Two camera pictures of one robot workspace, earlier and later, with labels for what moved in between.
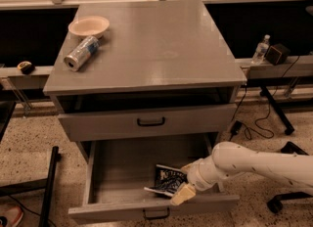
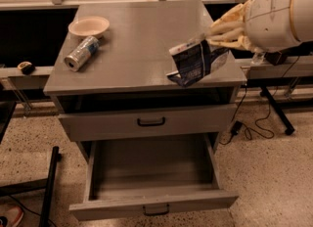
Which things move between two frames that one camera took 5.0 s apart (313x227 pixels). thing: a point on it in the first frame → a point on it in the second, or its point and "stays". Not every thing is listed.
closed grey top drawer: [147, 122] stays
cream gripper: [196, 176] → [270, 21]
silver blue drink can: [83, 50] stays
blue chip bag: [166, 180] → [194, 60]
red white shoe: [11, 217] stays
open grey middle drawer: [116, 173] stays
